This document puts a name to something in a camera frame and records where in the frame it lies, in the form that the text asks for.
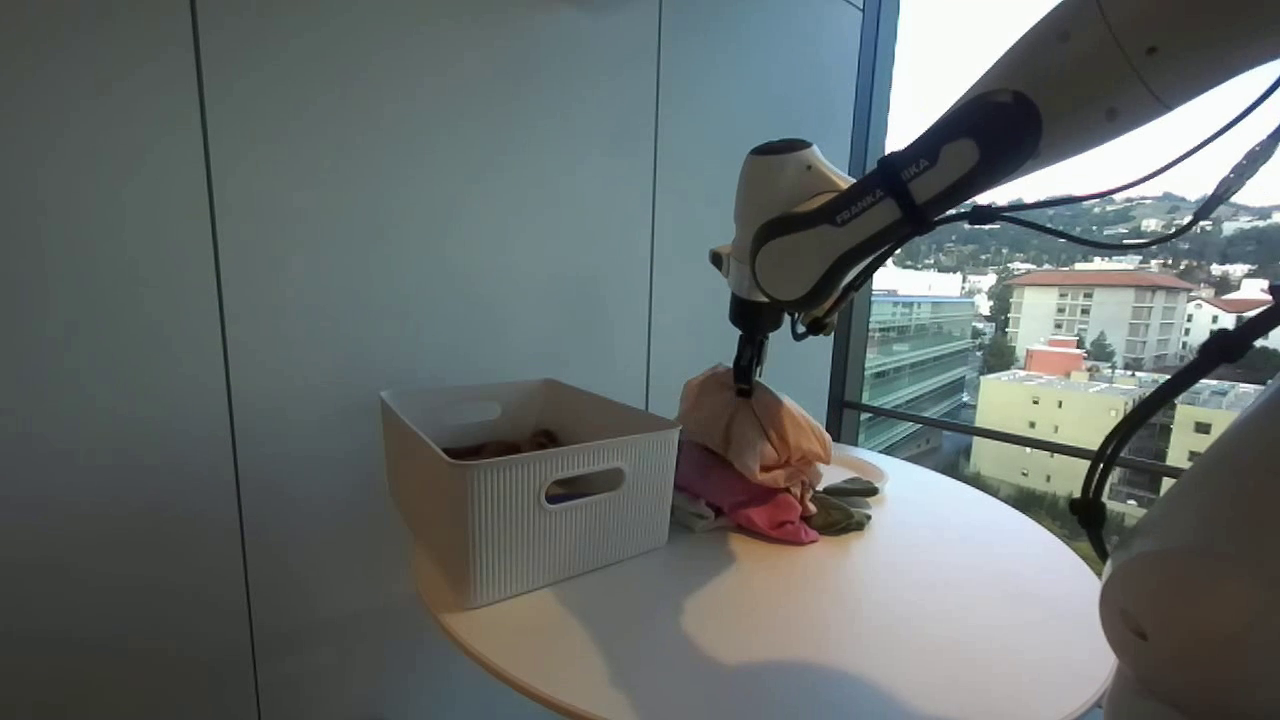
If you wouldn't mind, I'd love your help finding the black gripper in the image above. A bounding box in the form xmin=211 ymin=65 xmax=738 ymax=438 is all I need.
xmin=727 ymin=295 xmax=782 ymax=395

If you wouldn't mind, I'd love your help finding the peach cloth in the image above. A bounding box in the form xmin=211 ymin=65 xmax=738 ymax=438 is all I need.
xmin=677 ymin=362 xmax=832 ymax=491

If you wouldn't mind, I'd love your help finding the pink cloth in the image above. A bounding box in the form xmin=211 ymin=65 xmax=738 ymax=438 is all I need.
xmin=677 ymin=438 xmax=819 ymax=544

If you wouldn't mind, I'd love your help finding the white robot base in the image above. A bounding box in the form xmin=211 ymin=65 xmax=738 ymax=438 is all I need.
xmin=1101 ymin=383 xmax=1280 ymax=720

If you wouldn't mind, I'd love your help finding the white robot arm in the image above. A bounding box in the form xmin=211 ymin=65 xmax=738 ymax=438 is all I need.
xmin=712 ymin=0 xmax=1280 ymax=395

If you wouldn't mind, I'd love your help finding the white plastic basket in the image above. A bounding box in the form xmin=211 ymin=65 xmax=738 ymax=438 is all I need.
xmin=379 ymin=380 xmax=677 ymax=607

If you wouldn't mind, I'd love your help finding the black tool on table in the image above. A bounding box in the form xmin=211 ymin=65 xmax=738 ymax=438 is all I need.
xmin=806 ymin=477 xmax=880 ymax=537

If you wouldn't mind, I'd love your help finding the round white table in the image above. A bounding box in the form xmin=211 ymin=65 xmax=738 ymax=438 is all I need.
xmin=417 ymin=449 xmax=1114 ymax=720

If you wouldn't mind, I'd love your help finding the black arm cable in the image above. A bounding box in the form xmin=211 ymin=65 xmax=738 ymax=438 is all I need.
xmin=782 ymin=71 xmax=1280 ymax=562

